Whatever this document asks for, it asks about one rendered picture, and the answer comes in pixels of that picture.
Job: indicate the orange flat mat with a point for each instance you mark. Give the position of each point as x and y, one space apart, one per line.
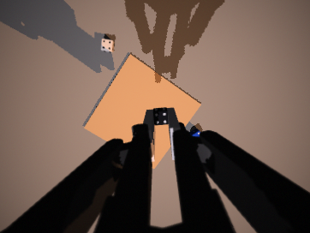
135 89

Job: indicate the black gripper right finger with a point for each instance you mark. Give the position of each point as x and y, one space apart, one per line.
269 201

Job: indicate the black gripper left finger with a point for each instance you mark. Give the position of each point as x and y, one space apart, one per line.
75 203

